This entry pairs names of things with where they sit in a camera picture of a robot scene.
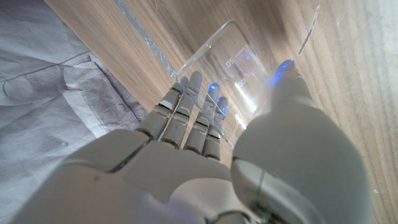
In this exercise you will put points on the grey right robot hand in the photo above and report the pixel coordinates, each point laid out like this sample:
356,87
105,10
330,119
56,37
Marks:
174,177

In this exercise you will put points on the clear glass beaker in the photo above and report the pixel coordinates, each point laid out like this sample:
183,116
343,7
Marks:
230,49

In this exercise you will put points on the grey tape outline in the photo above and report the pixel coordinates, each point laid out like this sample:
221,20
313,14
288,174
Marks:
141,31

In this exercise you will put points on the printed fabric backdrop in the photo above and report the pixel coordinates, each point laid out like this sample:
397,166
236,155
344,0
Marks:
46,93

